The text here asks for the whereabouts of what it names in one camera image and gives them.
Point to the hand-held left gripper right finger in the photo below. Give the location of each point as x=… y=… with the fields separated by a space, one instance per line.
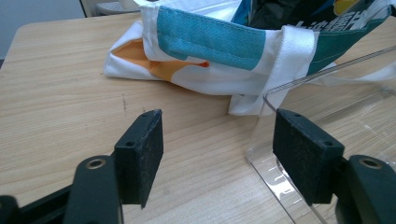
x=302 y=155

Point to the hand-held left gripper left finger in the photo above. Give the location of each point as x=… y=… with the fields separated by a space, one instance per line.
x=140 y=155

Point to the clear plastic box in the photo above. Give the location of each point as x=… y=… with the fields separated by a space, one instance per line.
x=351 y=102

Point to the white teal orange tote bag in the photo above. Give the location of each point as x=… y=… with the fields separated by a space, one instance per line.
x=214 y=40

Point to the dark printed snack packet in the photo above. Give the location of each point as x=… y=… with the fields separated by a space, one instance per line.
x=339 y=23

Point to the black plastic bag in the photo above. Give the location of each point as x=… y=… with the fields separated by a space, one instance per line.
x=277 y=12

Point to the grey round stand base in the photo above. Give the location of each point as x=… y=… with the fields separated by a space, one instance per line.
x=113 y=8

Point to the yellow packet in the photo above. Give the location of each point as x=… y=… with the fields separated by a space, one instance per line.
x=344 y=6

